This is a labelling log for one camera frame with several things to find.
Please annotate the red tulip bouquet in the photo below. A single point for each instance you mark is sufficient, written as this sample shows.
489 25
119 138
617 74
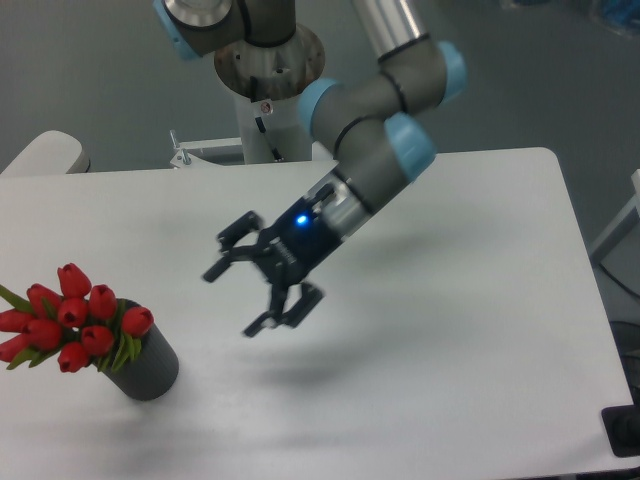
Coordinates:
82 324

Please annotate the beige chair back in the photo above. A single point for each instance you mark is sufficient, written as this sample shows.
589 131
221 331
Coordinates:
51 153

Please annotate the black device at table edge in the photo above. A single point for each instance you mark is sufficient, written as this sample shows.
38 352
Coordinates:
622 428

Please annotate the white metal base frame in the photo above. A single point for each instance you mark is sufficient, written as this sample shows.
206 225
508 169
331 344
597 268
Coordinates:
232 152

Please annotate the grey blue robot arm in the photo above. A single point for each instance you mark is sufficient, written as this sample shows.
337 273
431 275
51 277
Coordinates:
263 53

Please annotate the dark grey ribbed vase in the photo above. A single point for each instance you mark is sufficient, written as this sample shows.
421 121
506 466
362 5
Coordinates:
143 365

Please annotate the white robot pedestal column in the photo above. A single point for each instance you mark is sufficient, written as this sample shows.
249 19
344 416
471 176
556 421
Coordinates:
271 132

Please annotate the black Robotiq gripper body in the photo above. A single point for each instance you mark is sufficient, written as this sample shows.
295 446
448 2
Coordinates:
298 241

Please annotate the white furniture at right edge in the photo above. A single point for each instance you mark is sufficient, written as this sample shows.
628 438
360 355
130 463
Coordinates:
618 228

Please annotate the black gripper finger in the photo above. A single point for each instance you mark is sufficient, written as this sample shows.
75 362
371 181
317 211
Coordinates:
230 252
276 315

